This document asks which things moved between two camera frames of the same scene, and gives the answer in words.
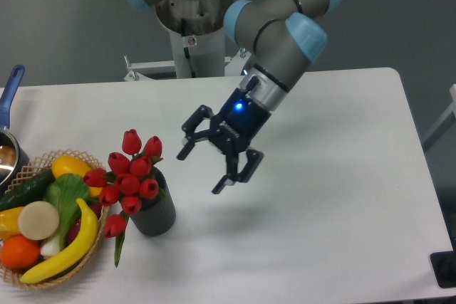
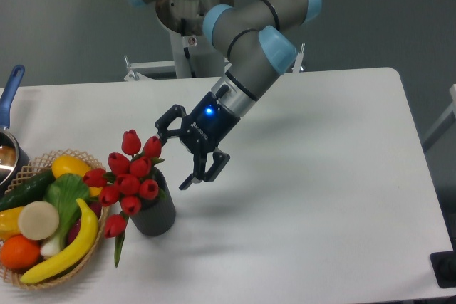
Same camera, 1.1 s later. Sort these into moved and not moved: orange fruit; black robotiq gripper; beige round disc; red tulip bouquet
Moved: black robotiq gripper
Not moved: beige round disc; orange fruit; red tulip bouquet
